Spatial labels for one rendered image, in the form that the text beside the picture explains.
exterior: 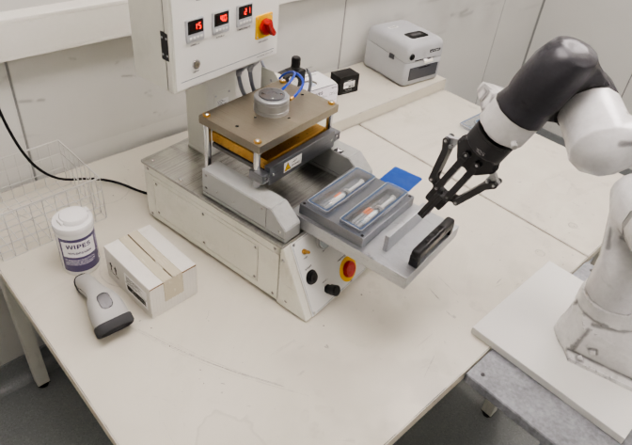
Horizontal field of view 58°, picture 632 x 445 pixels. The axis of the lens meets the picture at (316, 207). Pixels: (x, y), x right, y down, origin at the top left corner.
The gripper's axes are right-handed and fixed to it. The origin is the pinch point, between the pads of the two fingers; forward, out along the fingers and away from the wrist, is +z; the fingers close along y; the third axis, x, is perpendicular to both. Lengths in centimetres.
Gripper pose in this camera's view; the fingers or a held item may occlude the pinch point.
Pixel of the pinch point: (433, 202)
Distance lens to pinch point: 111.5
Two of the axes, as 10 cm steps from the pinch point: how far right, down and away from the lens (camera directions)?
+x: 6.2, -4.1, 6.7
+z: -3.9, 5.7, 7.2
